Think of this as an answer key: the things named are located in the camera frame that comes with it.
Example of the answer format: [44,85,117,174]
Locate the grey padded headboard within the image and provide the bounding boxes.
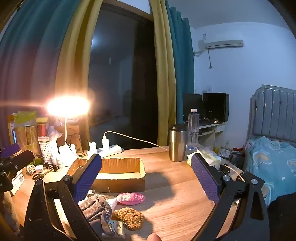
[247,85,296,141]

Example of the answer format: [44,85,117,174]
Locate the clear water bottle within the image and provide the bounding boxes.
[187,108,200,151]

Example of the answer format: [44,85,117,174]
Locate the printed tissue pack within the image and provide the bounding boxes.
[103,219,126,239]

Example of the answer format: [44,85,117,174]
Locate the steel tumbler with black lid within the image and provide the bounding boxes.
[168,123,188,162]

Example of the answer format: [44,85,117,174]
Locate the narrow teal curtain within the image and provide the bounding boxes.
[168,6,195,126]

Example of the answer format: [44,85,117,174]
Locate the white plastic basket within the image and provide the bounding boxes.
[39,139,58,164]

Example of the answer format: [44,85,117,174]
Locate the brown paper bag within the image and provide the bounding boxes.
[55,125,82,154]

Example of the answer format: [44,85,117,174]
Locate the dark window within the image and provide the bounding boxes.
[89,3,160,149]

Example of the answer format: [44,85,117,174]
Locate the white charging cable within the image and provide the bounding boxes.
[104,131,170,151]

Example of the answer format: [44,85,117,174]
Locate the grey knit glove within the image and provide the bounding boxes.
[79,196,116,235]

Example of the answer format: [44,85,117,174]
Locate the dark cloth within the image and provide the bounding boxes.
[268,192,296,241]

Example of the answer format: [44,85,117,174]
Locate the white power strip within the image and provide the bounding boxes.
[89,144,122,156]

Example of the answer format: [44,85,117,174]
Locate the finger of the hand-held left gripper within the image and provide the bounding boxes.
[6,149,35,170]
[0,143,22,158]

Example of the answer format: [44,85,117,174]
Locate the white printed card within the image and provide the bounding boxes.
[10,174,25,195]

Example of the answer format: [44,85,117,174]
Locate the clear plastic bag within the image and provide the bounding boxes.
[48,130,65,142]

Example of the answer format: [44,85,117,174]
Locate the white air conditioner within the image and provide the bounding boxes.
[198,39,244,49]

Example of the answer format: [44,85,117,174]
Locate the wide teal curtain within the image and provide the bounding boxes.
[0,0,78,149]

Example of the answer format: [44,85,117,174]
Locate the red jar with yellow lid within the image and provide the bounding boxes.
[36,117,49,138]

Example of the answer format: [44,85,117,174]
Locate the white computer desk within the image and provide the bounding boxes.
[198,122,226,149]

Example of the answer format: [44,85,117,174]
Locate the black computer tower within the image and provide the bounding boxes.
[203,93,230,123]

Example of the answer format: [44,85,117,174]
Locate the yellow curtain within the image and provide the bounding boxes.
[149,0,178,147]
[55,0,104,145]

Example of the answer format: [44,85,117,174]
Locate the blue printed blanket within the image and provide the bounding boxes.
[245,137,296,207]

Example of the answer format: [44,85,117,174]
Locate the cardboard box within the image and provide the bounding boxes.
[67,157,146,193]

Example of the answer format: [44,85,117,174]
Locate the pink cloth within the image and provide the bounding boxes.
[116,192,146,205]

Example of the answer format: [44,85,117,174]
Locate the white desk lamp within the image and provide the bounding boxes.
[47,96,90,166]

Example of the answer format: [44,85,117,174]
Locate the yellow tissue box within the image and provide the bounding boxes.
[187,149,222,171]

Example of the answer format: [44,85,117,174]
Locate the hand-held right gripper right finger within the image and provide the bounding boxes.
[191,153,270,241]

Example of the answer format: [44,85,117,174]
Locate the black computer monitor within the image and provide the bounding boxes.
[183,93,204,122]

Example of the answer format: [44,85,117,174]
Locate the round printed canister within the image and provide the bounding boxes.
[16,125,39,156]

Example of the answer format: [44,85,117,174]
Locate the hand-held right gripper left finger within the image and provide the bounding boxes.
[24,153,102,241]

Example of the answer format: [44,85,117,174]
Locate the black scissors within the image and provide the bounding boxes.
[32,168,55,181]

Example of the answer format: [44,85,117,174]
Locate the brown plush toy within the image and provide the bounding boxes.
[112,207,145,231]

